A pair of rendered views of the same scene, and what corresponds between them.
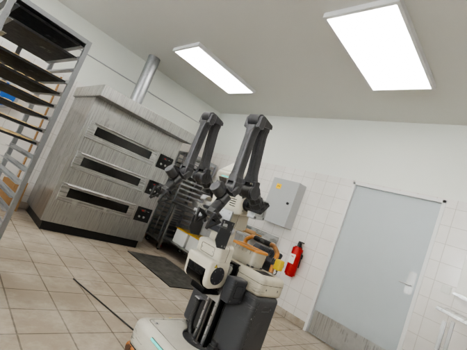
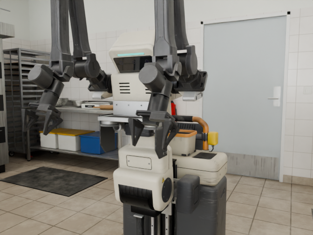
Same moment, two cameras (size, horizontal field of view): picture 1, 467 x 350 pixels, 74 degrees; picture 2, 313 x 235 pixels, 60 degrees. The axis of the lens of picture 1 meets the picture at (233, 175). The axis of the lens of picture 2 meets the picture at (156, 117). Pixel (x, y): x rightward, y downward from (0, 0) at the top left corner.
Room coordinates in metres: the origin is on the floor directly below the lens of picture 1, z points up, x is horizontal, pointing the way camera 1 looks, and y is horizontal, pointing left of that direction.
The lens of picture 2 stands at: (0.80, 0.30, 1.14)
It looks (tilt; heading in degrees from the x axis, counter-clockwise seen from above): 6 degrees down; 340
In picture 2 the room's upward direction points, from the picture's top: straight up
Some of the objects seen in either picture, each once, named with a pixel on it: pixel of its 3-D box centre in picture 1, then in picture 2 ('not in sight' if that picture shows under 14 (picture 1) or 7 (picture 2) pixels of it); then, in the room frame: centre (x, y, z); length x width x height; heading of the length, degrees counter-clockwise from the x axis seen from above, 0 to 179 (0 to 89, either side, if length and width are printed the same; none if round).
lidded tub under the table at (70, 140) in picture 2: (203, 247); (76, 140); (5.27, 0.03, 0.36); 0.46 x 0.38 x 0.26; 133
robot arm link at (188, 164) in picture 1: (197, 144); (59, 20); (1.90, 0.28, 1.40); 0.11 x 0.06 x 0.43; 43
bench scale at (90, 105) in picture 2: not in sight; (95, 105); (4.93, -0.24, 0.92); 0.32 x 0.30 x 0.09; 140
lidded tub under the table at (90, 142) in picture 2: not in sight; (98, 142); (4.94, -0.28, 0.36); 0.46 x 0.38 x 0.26; 135
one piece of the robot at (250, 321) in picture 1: (230, 294); (171, 193); (2.12, -0.27, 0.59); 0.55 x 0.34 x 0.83; 43
